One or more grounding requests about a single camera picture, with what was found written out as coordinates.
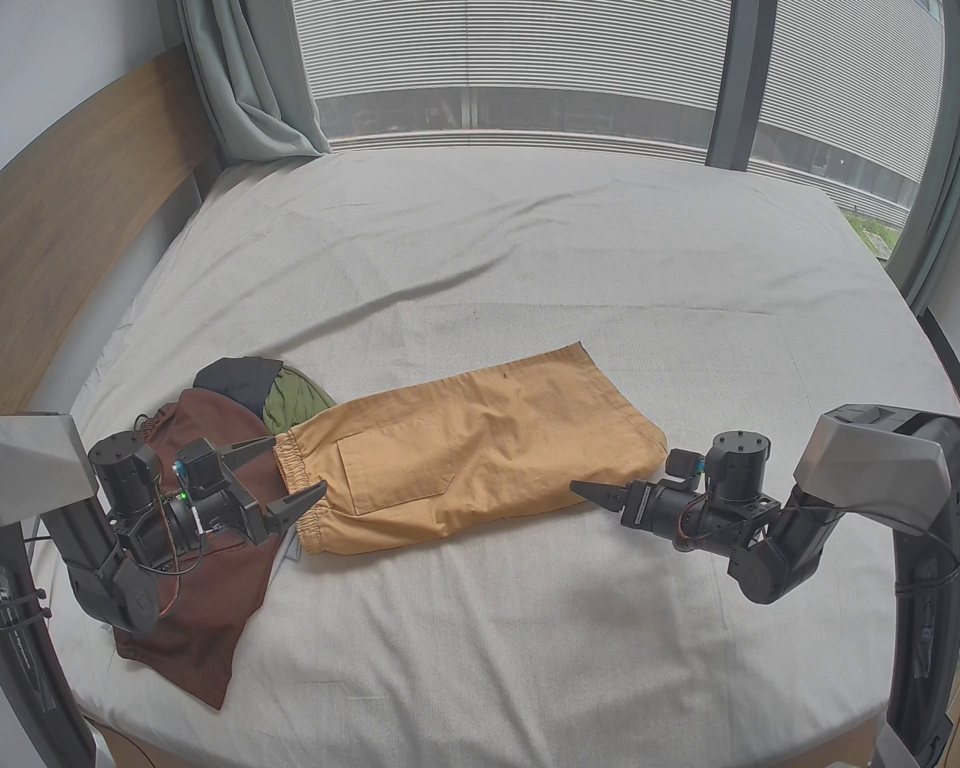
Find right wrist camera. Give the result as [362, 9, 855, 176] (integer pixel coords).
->
[663, 448, 708, 494]

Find green garment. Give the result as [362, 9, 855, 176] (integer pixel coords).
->
[262, 365, 339, 438]

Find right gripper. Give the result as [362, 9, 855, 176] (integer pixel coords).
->
[618, 478, 711, 541]

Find bed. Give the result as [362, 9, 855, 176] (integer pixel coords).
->
[0, 45, 960, 768]

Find white garment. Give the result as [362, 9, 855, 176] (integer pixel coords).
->
[271, 536, 305, 585]

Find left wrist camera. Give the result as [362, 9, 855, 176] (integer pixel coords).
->
[174, 441, 228, 494]

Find grey-green curtain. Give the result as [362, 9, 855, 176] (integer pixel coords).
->
[178, 0, 333, 168]
[888, 45, 960, 320]

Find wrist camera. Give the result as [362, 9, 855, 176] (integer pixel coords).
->
[174, 441, 228, 494]
[663, 448, 708, 494]

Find black garment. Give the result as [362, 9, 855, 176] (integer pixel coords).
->
[195, 357, 285, 417]

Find brown garment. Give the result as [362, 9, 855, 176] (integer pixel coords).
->
[112, 386, 301, 711]

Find window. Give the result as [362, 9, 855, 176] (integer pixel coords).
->
[288, 0, 960, 252]

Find tan shorts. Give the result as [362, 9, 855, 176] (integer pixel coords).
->
[273, 341, 669, 558]

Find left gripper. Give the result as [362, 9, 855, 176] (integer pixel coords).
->
[163, 436, 330, 560]

